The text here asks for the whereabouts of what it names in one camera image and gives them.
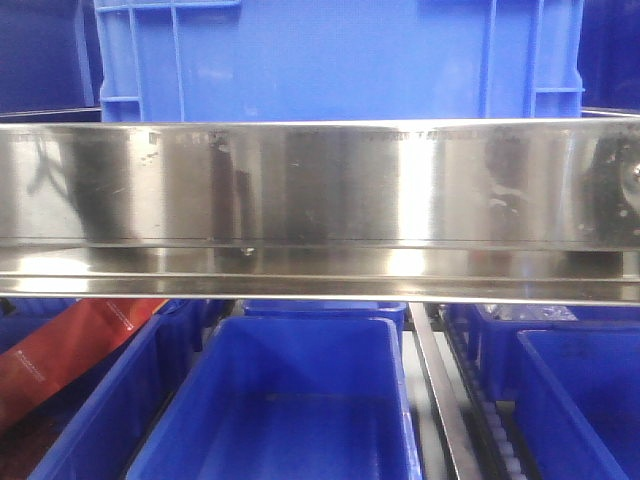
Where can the stainless steel shelf beam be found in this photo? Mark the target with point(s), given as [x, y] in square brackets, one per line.
[469, 210]

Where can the large blue crate upper shelf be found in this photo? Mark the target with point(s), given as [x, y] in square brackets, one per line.
[201, 61]

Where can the blue bin rear centre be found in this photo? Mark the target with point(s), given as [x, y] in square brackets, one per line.
[397, 312]

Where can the blue bin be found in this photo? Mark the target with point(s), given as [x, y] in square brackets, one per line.
[488, 335]
[288, 399]
[397, 312]
[578, 402]
[92, 427]

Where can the blue bin centre lower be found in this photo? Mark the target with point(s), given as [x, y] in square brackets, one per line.
[288, 399]

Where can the blue bin rear right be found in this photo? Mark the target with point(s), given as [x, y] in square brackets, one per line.
[488, 335]

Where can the roller track strip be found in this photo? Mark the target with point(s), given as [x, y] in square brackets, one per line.
[502, 450]

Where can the blue bin right lower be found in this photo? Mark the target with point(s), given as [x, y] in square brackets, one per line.
[578, 402]

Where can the red foil pouch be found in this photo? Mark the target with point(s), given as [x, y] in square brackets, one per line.
[65, 348]

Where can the dark blue crate upper left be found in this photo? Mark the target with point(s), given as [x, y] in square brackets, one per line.
[50, 56]

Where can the dark blue crate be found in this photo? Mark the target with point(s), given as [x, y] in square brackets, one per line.
[50, 56]
[608, 59]

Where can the dark blue crate upper right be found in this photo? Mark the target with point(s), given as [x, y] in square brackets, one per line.
[608, 59]

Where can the blue bin left lower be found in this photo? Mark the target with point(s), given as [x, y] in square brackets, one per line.
[92, 427]

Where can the metal shelf divider rail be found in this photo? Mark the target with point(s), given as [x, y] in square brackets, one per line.
[461, 459]

